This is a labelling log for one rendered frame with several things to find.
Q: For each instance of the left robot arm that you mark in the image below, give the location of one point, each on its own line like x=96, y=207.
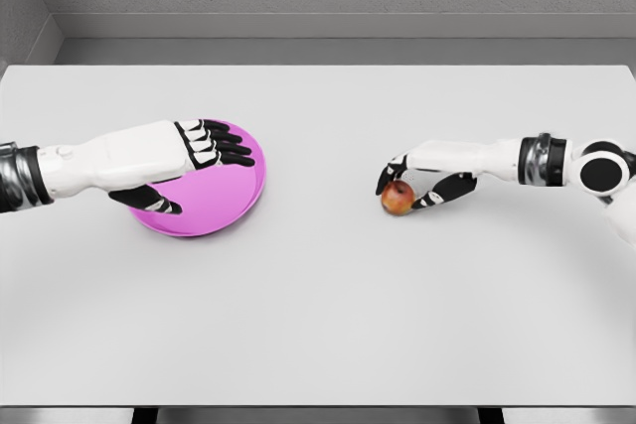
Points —
x=45, y=171

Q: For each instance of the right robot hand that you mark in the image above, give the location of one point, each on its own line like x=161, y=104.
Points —
x=437, y=156

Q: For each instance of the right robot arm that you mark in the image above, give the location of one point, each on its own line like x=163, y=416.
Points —
x=571, y=166

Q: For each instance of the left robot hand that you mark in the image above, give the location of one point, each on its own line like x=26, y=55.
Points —
x=149, y=151

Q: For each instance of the pink round plate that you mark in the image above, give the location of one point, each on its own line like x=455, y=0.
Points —
x=218, y=200

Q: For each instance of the red apple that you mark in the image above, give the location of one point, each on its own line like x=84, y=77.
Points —
x=397, y=198

